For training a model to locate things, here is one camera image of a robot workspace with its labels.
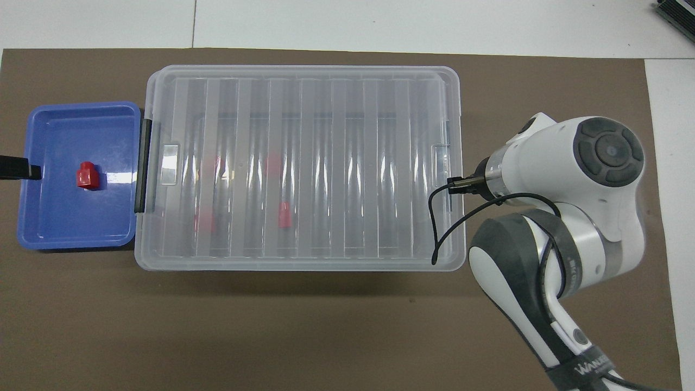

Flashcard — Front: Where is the brown paper table mat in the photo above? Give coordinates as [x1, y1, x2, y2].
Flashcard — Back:
[0, 48, 684, 391]

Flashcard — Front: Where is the clear ribbed plastic box lid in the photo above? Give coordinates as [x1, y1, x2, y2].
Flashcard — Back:
[133, 65, 466, 272]

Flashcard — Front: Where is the blue plastic tray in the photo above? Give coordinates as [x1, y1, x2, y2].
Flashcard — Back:
[16, 102, 143, 250]

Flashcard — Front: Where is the black box latch handle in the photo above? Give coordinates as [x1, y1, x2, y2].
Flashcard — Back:
[134, 118, 161, 213]

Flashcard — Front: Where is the black finned metal device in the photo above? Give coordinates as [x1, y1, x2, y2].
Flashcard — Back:
[654, 0, 695, 29]

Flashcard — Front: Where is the clear plastic storage box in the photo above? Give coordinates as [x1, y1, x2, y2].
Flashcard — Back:
[133, 68, 466, 271]

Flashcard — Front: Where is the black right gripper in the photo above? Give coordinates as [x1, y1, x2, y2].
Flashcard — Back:
[448, 156, 492, 199]

